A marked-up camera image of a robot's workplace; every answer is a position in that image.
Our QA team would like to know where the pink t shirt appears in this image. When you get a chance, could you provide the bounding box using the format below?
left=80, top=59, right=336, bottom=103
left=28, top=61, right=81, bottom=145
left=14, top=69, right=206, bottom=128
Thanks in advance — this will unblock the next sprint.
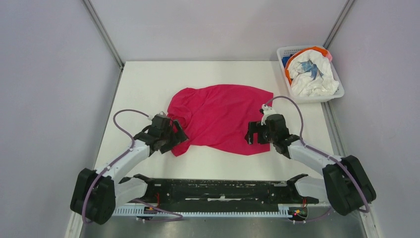
left=167, top=84, right=273, bottom=157

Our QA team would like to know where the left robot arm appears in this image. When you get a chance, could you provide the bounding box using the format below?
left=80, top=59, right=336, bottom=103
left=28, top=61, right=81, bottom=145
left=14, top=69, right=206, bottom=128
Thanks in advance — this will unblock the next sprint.
left=70, top=114, right=188, bottom=225

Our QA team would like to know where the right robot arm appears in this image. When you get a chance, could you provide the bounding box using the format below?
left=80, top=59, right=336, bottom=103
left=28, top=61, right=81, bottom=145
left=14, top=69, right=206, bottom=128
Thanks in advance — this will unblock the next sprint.
left=245, top=114, right=376, bottom=216

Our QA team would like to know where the white t shirt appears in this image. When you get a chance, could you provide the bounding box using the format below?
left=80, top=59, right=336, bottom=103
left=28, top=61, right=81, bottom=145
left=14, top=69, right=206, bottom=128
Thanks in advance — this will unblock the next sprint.
left=285, top=46, right=339, bottom=97

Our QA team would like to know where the blue garment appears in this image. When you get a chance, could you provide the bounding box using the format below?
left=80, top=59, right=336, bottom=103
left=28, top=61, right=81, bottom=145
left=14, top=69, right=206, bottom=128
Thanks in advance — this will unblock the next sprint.
left=281, top=55, right=292, bottom=68

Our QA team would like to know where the orange t shirt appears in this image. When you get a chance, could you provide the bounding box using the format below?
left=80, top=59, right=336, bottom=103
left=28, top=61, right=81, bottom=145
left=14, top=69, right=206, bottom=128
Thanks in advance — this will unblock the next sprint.
left=284, top=46, right=329, bottom=84

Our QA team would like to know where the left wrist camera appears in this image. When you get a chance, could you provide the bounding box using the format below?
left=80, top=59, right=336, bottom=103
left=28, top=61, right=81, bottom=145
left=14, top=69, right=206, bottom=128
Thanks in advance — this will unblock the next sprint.
left=148, top=111, right=167, bottom=121

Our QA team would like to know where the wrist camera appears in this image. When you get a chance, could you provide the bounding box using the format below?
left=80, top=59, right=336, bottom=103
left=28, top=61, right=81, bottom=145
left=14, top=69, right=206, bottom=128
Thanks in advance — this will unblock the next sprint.
left=148, top=111, right=167, bottom=121
left=260, top=104, right=277, bottom=125

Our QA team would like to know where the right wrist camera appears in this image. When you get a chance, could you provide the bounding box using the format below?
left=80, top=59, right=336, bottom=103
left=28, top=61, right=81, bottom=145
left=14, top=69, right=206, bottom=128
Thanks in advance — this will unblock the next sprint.
left=260, top=104, right=277, bottom=125

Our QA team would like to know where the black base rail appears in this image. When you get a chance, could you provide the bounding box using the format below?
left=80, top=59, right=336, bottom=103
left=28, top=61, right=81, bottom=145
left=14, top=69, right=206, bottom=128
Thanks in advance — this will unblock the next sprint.
left=144, top=178, right=319, bottom=214

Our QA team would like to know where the white cable duct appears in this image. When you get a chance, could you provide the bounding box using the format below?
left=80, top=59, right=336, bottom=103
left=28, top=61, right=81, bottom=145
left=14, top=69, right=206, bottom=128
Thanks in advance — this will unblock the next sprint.
left=113, top=204, right=293, bottom=218

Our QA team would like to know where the left aluminium corner post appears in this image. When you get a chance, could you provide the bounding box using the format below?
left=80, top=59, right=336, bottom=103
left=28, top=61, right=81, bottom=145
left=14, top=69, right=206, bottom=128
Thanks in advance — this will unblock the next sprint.
left=81, top=0, right=125, bottom=71

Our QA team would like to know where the aluminium corner post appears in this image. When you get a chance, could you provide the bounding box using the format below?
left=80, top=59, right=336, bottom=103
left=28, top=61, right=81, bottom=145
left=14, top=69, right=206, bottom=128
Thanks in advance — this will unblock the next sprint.
left=81, top=0, right=125, bottom=71
left=323, top=0, right=356, bottom=49

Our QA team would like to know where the right aluminium corner post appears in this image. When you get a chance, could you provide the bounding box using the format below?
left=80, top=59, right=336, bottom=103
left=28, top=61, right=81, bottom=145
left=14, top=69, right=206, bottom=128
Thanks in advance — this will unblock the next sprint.
left=323, top=0, right=356, bottom=49

